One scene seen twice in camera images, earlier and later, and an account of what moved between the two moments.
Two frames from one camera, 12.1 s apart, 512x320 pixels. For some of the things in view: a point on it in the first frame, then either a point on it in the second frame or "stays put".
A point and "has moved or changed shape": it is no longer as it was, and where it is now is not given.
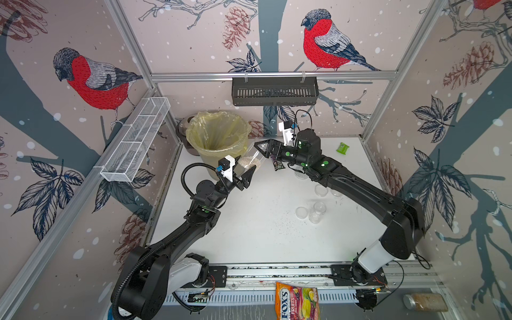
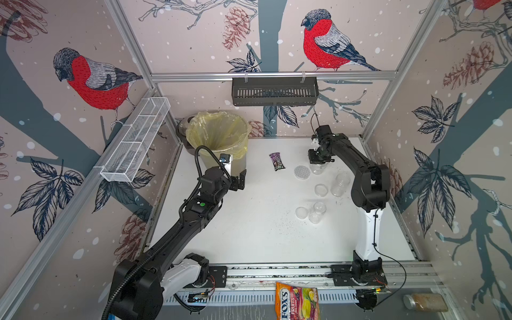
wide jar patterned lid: x=251 y=158 has moved or changed shape
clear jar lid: x=321 y=190 stays put
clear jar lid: x=301 y=213 stays put
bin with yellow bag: x=215 y=135 stays put
